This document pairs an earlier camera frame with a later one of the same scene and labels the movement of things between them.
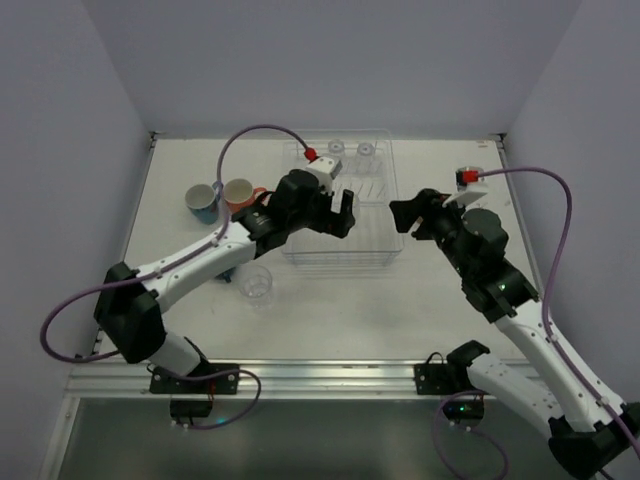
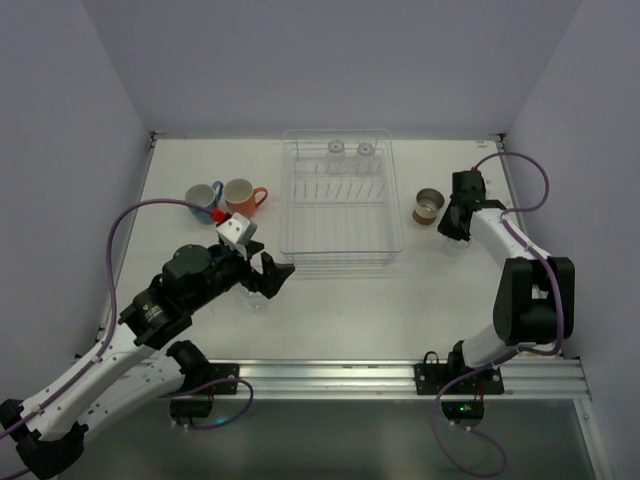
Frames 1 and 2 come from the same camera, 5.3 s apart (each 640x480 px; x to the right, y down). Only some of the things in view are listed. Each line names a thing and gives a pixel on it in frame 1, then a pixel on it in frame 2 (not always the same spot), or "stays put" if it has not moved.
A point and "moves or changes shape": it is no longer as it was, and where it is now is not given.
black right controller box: (456, 409) stays put
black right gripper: (422, 216) → (460, 211)
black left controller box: (190, 408) stays put
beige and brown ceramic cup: (340, 223) moves or changes shape
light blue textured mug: (204, 200) stays put
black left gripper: (329, 215) → (252, 270)
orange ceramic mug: (239, 194) stays put
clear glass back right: (365, 153) stays put
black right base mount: (438, 378) stays put
